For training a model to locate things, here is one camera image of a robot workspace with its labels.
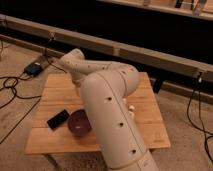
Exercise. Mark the wooden table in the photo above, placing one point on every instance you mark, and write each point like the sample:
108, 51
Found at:
59, 93

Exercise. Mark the long wooden beam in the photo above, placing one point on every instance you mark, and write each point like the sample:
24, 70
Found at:
145, 56

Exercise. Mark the purple bowl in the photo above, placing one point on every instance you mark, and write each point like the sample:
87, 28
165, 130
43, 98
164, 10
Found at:
78, 123

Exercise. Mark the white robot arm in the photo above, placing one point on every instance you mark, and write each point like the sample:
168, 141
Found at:
103, 87

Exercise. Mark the black rectangular phone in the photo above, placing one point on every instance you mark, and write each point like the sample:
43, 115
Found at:
58, 119

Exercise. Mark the white plastic bottle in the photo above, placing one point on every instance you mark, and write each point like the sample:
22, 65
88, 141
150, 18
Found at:
131, 109

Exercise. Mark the black power adapter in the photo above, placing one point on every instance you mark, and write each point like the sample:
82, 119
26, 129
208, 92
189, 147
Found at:
33, 69

